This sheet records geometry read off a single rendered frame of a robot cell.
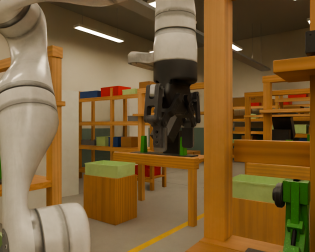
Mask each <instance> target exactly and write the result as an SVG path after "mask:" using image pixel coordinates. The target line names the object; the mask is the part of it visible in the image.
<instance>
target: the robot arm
mask: <svg viewBox="0 0 315 252"><path fill-rule="evenodd" d="M125 1H128V0H0V34H1V35H3V36H4V38H5V39H6V41H7V43H8V46H9V51H10V59H11V64H10V67H9V68H8V69H7V71H6V72H5V73H4V74H3V75H2V77H1V78H0V162H1V184H2V238H1V239H2V252H91V233H90V224H89V220H88V216H87V213H86V211H85V209H84V208H83V207H82V206H81V205H80V204H79V203H76V202H70V203H63V204H57V205H51V206H45V207H39V208H33V209H29V207H28V194H29V190H30V185H31V182H32V180H33V177H34V175H35V173H36V170H37V168H38V166H39V164H40V162H41V160H42V158H43V157H44V155H45V153H46V152H47V150H48V148H49V147H50V145H51V143H52V141H53V139H54V137H55V135H56V133H57V130H58V126H59V116H58V110H57V104H56V98H55V93H54V89H53V83H52V77H51V71H50V65H49V60H48V49H47V23H46V17H45V15H44V12H43V11H42V9H41V7H40V6H39V5H38V4H37V3H41V2H62V3H70V4H76V5H82V6H90V7H104V6H109V5H113V4H117V3H121V2H125ZM128 64H129V65H132V66H136V67H139V68H143V69H147V70H151V71H153V81H154V83H155V84H149V85H147V86H146V91H145V104H144V117H143V120H144V122H145V123H149V124H150V125H151V126H152V127H153V149H154V151H155V152H166V151H167V149H168V128H165V127H166V126H167V124H168V122H169V120H170V118H171V117H173V116H174V115H176V117H177V118H179V119H180V122H181V124H182V126H183V127H182V147H183V148H193V147H194V127H195V126H196V125H197V123H200V122H201V113H200V96H199V92H198V91H195V92H191V91H190V86H191V84H195V83H196V82H197V80H198V47H197V39H196V8H195V1H194V0H155V37H154V45H153V52H138V51H131V52H130V53H129V54H128ZM153 107H155V108H154V110H153V112H154V115H151V110H152V108H153ZM194 114H195V117H194ZM161 117H163V118H161Z"/></svg>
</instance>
